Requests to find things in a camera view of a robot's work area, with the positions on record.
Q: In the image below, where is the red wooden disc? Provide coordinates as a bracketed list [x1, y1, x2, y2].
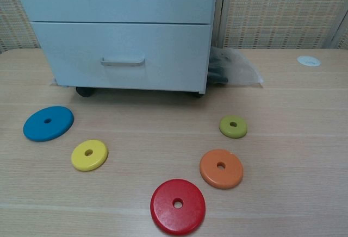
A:
[150, 178, 207, 235]

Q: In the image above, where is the white cabinet body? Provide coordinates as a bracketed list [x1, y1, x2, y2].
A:
[9, 0, 228, 95]

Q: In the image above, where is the white round cable grommet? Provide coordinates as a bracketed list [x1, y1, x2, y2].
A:
[296, 55, 321, 67]

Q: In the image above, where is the woven bamboo screen panel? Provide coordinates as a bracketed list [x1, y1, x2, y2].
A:
[0, 0, 41, 54]
[222, 0, 348, 50]

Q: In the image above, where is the black rubber item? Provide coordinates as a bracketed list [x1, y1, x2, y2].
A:
[208, 54, 229, 86]

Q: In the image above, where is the green wooden disc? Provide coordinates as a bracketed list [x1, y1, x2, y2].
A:
[219, 115, 248, 139]

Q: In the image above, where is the clear plastic bag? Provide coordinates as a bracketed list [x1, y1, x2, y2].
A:
[207, 46, 265, 89]

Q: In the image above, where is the blue wooden disc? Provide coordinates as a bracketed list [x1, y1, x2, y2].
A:
[23, 105, 74, 142]

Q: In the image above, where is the yellow wooden disc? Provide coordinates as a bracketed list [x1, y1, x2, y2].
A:
[70, 139, 109, 172]

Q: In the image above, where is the orange wooden disc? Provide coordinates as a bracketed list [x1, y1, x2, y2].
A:
[199, 149, 244, 190]

